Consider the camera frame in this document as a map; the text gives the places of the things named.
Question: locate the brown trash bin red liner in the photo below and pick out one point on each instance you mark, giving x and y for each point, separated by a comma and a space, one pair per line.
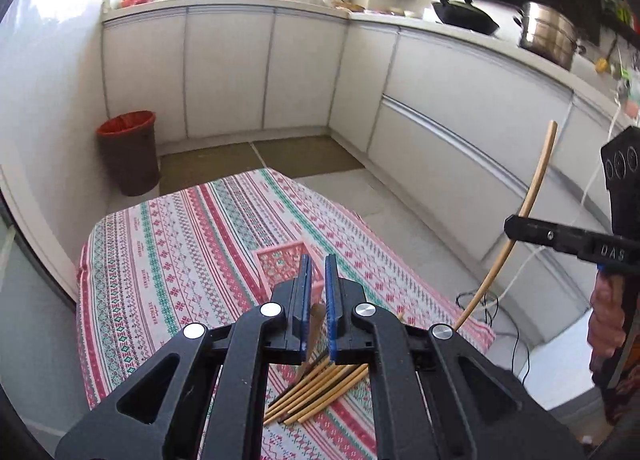
129, 155

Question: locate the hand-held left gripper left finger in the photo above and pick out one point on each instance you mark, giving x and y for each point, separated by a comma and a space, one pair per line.
305, 300

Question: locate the person's right forearm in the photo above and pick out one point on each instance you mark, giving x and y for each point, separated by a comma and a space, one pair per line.
625, 400

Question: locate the red bowl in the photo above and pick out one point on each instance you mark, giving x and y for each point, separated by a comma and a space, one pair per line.
135, 0

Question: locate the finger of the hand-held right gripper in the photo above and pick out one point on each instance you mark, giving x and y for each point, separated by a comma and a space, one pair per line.
542, 232

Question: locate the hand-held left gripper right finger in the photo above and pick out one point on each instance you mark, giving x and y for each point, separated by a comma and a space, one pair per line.
330, 300

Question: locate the bunch of bamboo chopsticks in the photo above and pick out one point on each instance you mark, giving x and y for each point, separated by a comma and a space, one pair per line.
320, 390

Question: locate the black wok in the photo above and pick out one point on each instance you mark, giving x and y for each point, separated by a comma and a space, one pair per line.
465, 15

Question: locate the brown wooden chopstick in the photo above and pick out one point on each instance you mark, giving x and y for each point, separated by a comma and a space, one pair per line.
316, 325

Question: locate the patterned red green tablecloth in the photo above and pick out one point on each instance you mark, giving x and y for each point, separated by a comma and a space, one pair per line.
175, 265

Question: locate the long bamboo chopstick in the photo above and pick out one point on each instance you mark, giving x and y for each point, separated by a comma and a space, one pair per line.
537, 175

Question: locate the stainless steel pot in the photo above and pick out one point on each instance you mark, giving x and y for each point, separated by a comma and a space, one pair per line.
547, 35

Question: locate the pink plastic basket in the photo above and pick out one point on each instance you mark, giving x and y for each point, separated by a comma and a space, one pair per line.
277, 265

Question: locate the person's right hand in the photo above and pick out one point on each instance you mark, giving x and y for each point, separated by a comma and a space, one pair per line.
607, 315

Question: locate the white kitchen cabinets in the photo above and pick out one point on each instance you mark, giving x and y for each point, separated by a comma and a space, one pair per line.
440, 105

